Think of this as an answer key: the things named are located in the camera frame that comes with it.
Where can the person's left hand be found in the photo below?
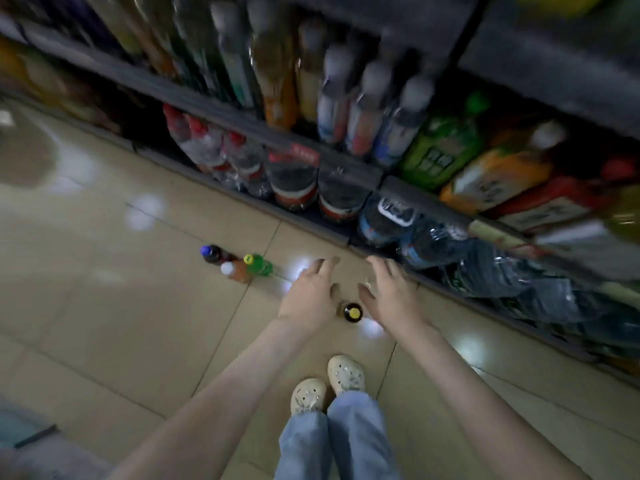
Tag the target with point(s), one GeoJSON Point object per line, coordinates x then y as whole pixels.
{"type": "Point", "coordinates": [310, 295]}

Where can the person's right hand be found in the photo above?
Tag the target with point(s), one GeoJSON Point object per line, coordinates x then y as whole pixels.
{"type": "Point", "coordinates": [392, 297]}

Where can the iced tea bottle yellow cap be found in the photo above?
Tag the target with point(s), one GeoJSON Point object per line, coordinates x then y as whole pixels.
{"type": "Point", "coordinates": [352, 313]}

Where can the orange bottle white cap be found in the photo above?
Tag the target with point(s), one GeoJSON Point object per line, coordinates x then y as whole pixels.
{"type": "Point", "coordinates": [236, 271]}

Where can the dark bottle blue cap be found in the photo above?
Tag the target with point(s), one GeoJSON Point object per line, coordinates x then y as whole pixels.
{"type": "Point", "coordinates": [211, 254]}

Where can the person's right forearm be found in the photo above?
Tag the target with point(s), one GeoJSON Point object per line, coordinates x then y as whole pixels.
{"type": "Point", "coordinates": [490, 410]}

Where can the person's left forearm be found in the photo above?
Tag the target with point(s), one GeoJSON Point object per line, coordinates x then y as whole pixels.
{"type": "Point", "coordinates": [210, 415]}

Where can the person's white shoe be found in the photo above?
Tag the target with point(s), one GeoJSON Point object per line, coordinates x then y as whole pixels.
{"type": "Point", "coordinates": [308, 395]}
{"type": "Point", "coordinates": [346, 374]}

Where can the person's blue jeans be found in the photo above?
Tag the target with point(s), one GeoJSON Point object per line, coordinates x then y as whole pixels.
{"type": "Point", "coordinates": [340, 440]}

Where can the green plastic stool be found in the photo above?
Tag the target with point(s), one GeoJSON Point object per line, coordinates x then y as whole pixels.
{"type": "Point", "coordinates": [50, 455]}

